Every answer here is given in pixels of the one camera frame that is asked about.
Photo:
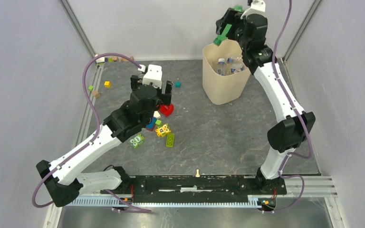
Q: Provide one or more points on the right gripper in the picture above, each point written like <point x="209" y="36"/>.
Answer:
<point x="231" y="17"/>

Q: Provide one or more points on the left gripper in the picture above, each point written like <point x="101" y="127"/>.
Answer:
<point x="165" y="98"/>

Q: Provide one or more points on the green plastic bottle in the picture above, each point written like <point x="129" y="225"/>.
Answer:
<point x="225" y="25"/>

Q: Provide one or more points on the clear bottle purple label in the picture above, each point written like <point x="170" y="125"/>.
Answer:
<point x="221" y="67"/>

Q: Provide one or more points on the crushed Pepsi bottle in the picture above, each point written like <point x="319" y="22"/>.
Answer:
<point x="235" y="65"/>

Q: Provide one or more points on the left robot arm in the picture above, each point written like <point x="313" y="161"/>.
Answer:
<point x="64" y="178"/>

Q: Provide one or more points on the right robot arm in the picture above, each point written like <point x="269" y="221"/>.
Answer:
<point x="248" y="28"/>

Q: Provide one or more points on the beige plastic bin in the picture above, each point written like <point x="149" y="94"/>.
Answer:
<point x="228" y="86"/>

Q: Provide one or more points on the teal cube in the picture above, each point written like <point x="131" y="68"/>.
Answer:
<point x="178" y="84"/>

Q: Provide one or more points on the red horseshoe toy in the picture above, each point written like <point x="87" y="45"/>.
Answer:
<point x="167" y="110"/>

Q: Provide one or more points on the small green block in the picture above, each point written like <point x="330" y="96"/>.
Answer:
<point x="158" y="122"/>

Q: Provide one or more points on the wooden arch block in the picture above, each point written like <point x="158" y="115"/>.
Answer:
<point x="126" y="59"/>

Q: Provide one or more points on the blue toy brick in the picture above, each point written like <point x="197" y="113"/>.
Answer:
<point x="152" y="124"/>

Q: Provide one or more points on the yellow cube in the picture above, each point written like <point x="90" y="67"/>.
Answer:
<point x="107" y="84"/>

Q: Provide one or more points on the yellow number brick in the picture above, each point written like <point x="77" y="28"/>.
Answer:
<point x="162" y="131"/>

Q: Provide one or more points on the wooden cube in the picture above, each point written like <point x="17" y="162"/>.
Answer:
<point x="96" y="94"/>

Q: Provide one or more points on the green face brick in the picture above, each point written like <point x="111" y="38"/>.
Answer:
<point x="137" y="140"/>

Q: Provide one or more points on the white arch block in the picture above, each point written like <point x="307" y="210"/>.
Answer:
<point x="100" y="60"/>

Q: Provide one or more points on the green flat brick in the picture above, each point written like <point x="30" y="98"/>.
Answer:
<point x="170" y="140"/>

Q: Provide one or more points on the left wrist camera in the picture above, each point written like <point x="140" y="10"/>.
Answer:
<point x="152" y="75"/>

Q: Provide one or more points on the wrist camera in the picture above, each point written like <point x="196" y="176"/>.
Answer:
<point x="255" y="7"/>
<point x="152" y="75"/>

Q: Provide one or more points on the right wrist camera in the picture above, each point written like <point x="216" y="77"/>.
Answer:
<point x="255" y="7"/>

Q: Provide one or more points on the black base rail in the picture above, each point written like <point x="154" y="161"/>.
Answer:
<point x="203" y="189"/>

